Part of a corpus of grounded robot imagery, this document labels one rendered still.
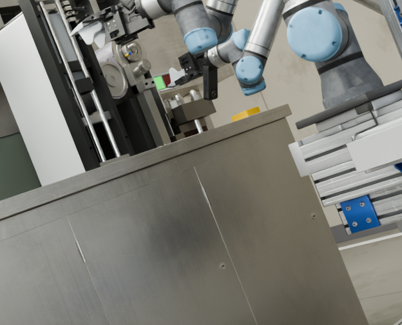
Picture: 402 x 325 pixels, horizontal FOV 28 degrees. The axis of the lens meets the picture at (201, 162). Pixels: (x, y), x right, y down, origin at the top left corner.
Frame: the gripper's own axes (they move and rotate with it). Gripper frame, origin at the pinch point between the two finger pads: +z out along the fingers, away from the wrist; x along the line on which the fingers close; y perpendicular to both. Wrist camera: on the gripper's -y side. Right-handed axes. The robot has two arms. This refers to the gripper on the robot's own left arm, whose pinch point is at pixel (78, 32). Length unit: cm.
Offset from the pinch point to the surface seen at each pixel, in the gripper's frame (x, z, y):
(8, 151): 41, 59, 9
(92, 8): 91, 37, -42
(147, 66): 55, 8, -1
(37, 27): 15.0, 19.4, -12.8
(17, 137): 46, 57, 5
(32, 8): 14.0, 18.5, -18.0
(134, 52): 59, 13, -9
